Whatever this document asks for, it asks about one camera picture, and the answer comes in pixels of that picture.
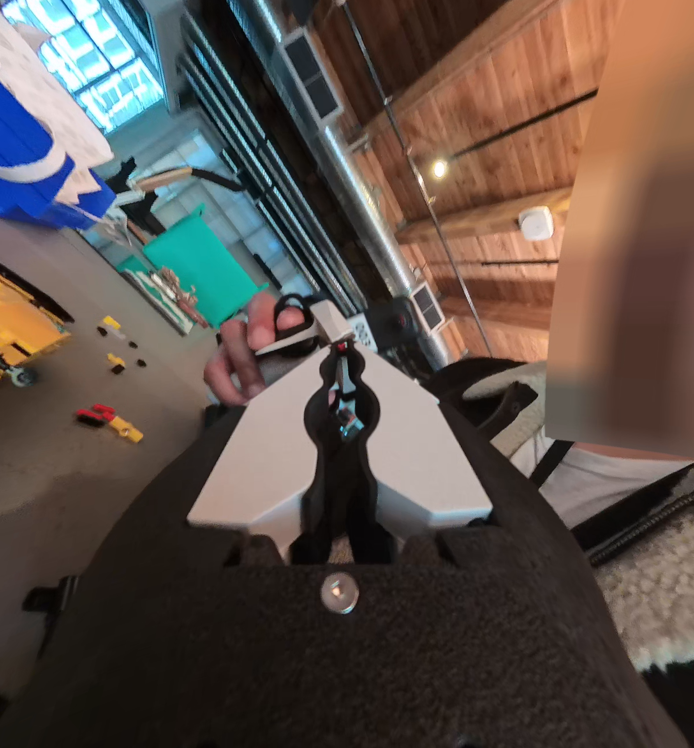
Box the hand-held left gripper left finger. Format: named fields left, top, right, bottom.
left=187, top=345, right=339, bottom=565

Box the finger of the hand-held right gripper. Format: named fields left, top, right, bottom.
left=312, top=300, right=358, bottom=347
left=335, top=349, right=358, bottom=405

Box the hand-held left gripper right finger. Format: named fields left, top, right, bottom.
left=349, top=342, right=495, bottom=565

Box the grey desk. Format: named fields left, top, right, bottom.
left=0, top=201, right=278, bottom=731

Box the person's right hand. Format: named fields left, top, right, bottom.
left=203, top=291, right=320, bottom=408

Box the teal plastic board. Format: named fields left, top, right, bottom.
left=143, top=205, right=269, bottom=328

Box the brown wooden model kit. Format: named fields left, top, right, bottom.
left=151, top=266, right=208, bottom=328

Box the white ceiling speaker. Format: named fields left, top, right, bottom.
left=518, top=206, right=555, bottom=242

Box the white shirt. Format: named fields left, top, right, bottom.
left=511, top=432, right=694, bottom=529

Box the pile of small mixed bricks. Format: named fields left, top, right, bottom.
left=75, top=316, right=148, bottom=445

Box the white vent grille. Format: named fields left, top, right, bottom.
left=280, top=28, right=346, bottom=125

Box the blue plastic bin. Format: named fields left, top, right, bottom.
left=49, top=169, right=117, bottom=230
left=0, top=53, right=76, bottom=217

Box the yellow toy brick car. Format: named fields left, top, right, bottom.
left=0, top=245, right=74, bottom=404

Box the small printed paper sheet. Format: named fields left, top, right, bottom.
left=55, top=166, right=105, bottom=205

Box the white paper strip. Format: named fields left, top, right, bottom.
left=0, top=137, right=69, bottom=183

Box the large printed paper sheet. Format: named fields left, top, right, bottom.
left=0, top=0, right=114, bottom=170

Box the black lanyard strap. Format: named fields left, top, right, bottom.
left=528, top=439, right=694, bottom=553

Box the silver ventilation duct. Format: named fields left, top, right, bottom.
left=248, top=0, right=453, bottom=363

